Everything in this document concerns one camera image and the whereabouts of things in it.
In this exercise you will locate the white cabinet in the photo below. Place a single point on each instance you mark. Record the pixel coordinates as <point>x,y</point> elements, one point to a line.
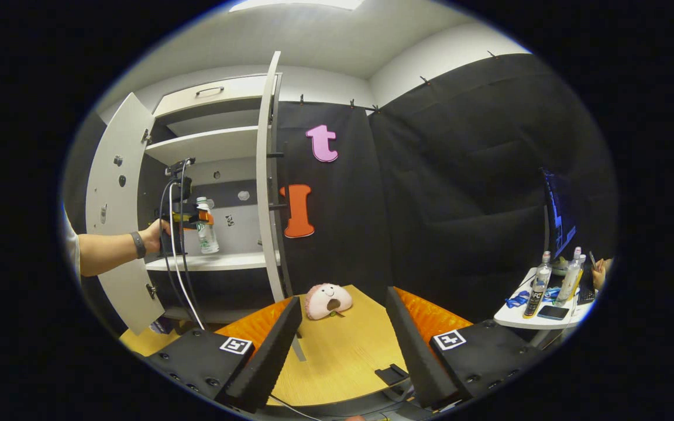
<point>237,140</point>

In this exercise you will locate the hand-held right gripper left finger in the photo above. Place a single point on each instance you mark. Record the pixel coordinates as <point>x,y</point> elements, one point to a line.
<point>272,356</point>

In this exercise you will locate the small black bracket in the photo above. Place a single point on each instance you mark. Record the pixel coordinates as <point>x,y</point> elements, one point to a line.
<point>391,374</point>

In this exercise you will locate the black smartphone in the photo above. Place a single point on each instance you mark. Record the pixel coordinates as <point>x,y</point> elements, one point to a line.
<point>552,312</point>

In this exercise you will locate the black wristband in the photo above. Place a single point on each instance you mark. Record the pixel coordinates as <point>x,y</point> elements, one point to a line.
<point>138,244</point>

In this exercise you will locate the clear bottle dark label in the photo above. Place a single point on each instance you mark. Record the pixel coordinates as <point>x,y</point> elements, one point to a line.
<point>537,289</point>

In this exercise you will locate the computer monitor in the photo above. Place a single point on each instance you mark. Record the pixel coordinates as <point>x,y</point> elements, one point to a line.
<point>559,216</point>

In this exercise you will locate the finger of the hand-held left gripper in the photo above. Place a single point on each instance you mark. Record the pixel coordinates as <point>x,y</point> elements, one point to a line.
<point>192,218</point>

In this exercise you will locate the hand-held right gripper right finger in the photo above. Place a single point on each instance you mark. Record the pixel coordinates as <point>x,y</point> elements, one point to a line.
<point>413,356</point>

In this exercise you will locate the white cabinet door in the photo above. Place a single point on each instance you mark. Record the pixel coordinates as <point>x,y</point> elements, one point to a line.
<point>114,175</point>
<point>265,175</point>

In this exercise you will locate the person's white shirt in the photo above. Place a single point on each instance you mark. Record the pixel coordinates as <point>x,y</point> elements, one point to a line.
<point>71,245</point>

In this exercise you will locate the pink white plush toy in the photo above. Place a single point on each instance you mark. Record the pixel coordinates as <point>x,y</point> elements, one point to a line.
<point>325,299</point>

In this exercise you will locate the large ceiling light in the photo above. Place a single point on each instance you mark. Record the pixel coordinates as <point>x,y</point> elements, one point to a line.
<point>296,4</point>

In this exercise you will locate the white side table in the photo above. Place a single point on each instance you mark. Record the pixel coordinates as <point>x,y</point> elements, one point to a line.
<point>524,320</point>

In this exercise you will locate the white yellow bottle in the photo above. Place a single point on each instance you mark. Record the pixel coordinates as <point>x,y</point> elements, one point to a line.
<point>568,280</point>

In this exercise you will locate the clear green label water bottle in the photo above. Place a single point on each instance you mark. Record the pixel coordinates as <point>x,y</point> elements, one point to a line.
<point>207,237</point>

